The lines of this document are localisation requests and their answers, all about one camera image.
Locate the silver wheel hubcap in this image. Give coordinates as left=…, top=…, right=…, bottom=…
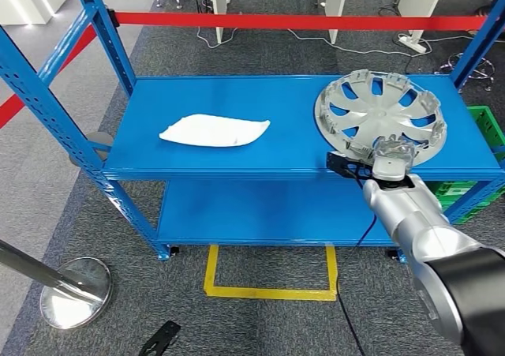
left=314, top=69, right=448, bottom=168

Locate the blue metal shelf rack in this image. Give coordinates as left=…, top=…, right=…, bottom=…
left=0, top=0, right=505, bottom=264

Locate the white plastic trim part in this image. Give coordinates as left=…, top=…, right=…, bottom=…
left=159, top=113, right=272, bottom=149

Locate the white table leg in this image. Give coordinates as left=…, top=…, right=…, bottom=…
left=323, top=0, right=353, bottom=46
left=208, top=0, right=230, bottom=45
left=396, top=0, right=450, bottom=45

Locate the white power strip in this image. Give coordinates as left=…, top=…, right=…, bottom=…
left=397, top=32, right=430, bottom=55

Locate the green plastic crate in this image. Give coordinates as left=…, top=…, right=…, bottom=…
left=426, top=105, right=505, bottom=226

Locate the black stool chrome base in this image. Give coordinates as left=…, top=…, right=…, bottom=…
left=435, top=51, right=497, bottom=93

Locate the black right camera bracket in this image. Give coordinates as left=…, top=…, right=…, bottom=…
left=326, top=152, right=374, bottom=183

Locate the black camera bracket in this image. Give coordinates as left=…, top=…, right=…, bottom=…
left=326, top=152, right=374, bottom=183
left=137, top=320, right=182, bottom=356

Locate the white floor cable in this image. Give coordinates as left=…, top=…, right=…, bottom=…
left=196, top=25, right=454, bottom=61

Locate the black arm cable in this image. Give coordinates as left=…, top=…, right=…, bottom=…
left=336, top=177, right=378, bottom=356

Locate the black left camera bracket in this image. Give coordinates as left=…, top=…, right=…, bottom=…
left=137, top=320, right=182, bottom=356

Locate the chrome stanchion post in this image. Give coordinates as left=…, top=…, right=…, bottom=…
left=0, top=237, right=114, bottom=331

